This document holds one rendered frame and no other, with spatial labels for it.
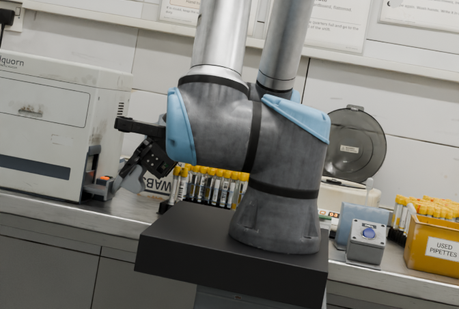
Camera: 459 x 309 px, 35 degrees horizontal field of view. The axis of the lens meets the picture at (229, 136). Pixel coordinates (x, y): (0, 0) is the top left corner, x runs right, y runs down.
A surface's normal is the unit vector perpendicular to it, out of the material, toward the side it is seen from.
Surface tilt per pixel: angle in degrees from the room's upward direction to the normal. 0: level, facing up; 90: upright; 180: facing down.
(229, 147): 108
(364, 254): 120
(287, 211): 76
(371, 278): 90
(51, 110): 90
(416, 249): 90
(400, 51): 90
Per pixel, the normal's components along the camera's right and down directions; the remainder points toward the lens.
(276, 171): -0.35, 0.05
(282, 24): -0.44, 0.38
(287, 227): 0.16, -0.17
